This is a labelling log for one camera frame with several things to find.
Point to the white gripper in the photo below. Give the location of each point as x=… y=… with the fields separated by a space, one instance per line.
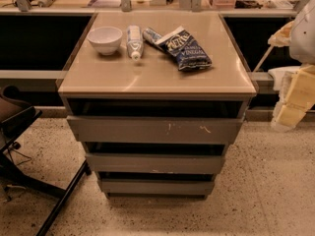
x=303 y=38

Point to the grey drawer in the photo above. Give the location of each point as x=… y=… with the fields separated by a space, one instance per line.
x=140 y=163
x=181 y=188
x=154 y=130

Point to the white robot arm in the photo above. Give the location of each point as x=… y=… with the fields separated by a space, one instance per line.
x=299 y=36

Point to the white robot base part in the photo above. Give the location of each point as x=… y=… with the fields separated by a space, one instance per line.
x=278 y=73

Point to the grey drawer cabinet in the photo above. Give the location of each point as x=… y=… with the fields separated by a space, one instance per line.
x=117 y=86

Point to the grey top drawer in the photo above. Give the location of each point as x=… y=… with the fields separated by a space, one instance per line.
x=154 y=130

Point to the grey bottom drawer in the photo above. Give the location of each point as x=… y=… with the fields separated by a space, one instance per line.
x=181 y=188

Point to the white stick with black tip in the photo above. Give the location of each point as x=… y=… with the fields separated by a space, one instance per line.
x=264 y=57

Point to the blue vinegar chip bag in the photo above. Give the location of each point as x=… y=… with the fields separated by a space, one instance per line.
x=182 y=46

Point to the clear plastic water bottle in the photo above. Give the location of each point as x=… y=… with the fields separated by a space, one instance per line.
x=135 y=43

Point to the white ceramic bowl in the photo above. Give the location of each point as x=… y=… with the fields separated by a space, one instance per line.
x=105 y=40

